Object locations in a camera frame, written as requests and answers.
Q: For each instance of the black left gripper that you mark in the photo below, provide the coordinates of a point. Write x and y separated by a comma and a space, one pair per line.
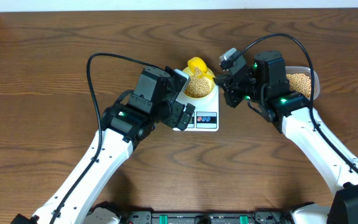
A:
171, 120

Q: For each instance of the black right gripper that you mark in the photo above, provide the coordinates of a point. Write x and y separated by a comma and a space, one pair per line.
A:
226, 83

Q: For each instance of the soybeans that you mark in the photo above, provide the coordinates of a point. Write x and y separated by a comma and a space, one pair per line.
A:
300, 82
198, 87
198, 72

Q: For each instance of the yellow plastic measuring scoop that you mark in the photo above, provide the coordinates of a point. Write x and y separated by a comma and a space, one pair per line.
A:
198, 62

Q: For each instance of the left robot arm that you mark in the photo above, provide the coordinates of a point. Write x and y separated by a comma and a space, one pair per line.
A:
123, 126

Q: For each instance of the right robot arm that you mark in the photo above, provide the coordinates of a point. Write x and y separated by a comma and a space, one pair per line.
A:
265, 82

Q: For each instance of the white digital kitchen scale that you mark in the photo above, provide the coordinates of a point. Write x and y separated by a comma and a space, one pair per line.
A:
206, 114

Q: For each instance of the soybeans in bowl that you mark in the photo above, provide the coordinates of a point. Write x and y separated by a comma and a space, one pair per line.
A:
198, 87

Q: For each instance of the soybeans in container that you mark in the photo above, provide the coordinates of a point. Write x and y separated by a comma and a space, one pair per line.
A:
300, 82

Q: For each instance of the clear plastic container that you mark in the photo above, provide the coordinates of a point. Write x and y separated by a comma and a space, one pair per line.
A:
294, 69

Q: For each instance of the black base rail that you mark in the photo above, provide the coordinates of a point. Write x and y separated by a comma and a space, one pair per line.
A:
106, 213

